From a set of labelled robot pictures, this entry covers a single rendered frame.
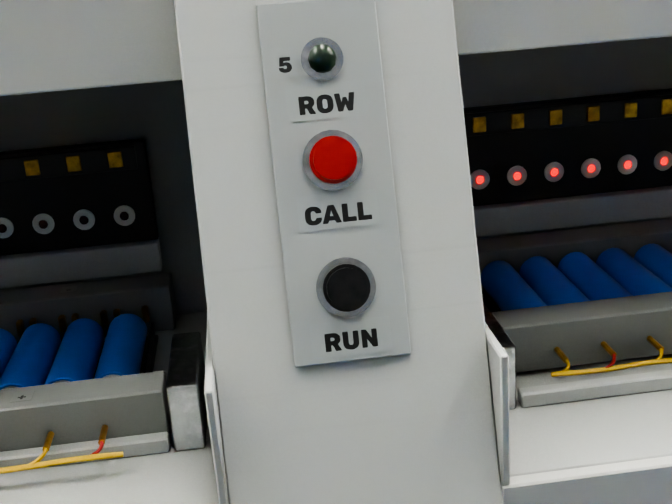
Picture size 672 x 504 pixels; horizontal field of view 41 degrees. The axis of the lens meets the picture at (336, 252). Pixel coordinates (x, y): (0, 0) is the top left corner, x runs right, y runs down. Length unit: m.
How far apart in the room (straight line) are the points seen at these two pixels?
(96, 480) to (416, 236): 0.15
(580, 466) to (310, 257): 0.12
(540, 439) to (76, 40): 0.22
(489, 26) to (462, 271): 0.09
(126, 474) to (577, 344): 0.19
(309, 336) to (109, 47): 0.12
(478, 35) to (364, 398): 0.13
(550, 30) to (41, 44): 0.18
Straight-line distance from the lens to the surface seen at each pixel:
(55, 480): 0.36
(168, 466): 0.36
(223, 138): 0.31
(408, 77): 0.32
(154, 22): 0.32
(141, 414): 0.36
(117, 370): 0.39
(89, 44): 0.33
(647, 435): 0.36
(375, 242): 0.31
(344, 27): 0.31
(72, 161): 0.47
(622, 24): 0.35
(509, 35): 0.34
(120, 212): 0.48
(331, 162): 0.30
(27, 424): 0.37
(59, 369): 0.40
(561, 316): 0.40
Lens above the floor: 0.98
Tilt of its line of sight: 2 degrees down
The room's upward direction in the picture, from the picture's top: 6 degrees counter-clockwise
